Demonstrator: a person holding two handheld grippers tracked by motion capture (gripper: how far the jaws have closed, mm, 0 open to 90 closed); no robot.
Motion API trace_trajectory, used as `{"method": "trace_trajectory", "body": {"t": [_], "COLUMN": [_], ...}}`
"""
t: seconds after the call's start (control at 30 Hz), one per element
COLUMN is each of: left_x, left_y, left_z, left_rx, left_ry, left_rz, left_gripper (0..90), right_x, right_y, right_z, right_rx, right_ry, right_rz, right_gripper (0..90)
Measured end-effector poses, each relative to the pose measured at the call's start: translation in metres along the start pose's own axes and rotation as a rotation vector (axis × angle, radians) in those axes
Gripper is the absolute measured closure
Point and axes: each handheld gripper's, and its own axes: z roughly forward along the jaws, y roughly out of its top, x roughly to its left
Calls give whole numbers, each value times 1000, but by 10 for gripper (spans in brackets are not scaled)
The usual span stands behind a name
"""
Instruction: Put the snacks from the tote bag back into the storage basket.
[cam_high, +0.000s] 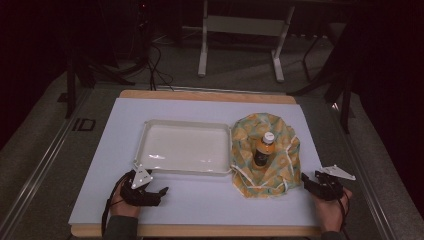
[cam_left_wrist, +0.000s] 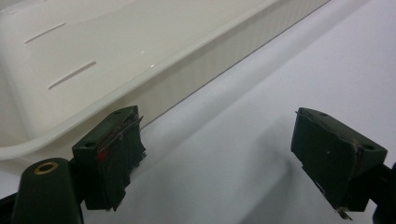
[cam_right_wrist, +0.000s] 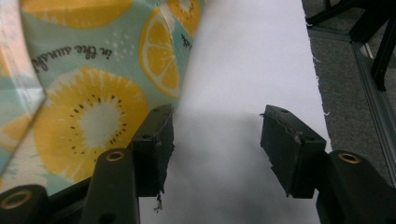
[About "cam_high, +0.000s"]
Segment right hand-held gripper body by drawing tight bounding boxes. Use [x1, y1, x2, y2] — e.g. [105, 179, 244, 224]
[313, 164, 357, 202]

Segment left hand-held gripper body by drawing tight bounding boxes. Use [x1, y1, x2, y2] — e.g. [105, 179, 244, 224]
[119, 164, 158, 208]

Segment yellow green patterned cloth bag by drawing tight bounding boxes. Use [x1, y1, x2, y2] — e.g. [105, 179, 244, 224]
[229, 112, 302, 200]

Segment orange drink bottle white cap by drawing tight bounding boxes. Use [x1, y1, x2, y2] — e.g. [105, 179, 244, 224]
[253, 131, 277, 168]

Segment person's left hand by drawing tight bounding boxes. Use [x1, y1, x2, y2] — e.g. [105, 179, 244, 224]
[109, 179, 143, 219]

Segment person's right hand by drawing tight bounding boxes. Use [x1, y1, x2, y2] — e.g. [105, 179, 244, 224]
[311, 187, 353, 233]

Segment white table cover board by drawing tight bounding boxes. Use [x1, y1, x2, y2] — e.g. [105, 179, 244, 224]
[68, 97, 324, 228]

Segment white plastic tray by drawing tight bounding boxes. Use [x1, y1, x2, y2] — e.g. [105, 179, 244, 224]
[133, 119, 233, 177]

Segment black metal stand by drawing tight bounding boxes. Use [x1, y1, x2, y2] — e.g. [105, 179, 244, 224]
[287, 19, 356, 135]
[64, 49, 137, 120]

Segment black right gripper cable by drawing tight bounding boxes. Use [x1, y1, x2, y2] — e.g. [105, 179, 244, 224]
[337, 190, 352, 240]

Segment aluminium floor rail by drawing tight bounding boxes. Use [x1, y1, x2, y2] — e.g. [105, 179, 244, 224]
[328, 99, 398, 240]
[0, 87, 95, 240]

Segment black floor cables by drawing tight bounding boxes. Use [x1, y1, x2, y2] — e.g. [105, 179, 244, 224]
[145, 19, 175, 92]

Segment white metal desk frame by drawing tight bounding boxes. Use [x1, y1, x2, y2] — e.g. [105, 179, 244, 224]
[197, 0, 297, 84]

